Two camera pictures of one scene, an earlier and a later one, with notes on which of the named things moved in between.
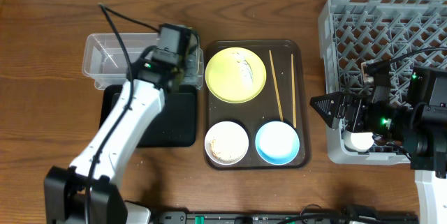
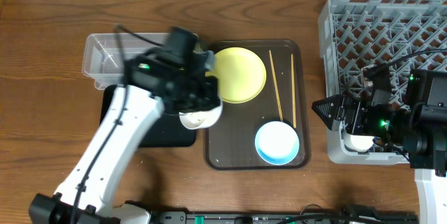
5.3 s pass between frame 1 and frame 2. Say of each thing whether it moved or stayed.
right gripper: stayed
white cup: stayed
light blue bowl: stayed
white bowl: moved
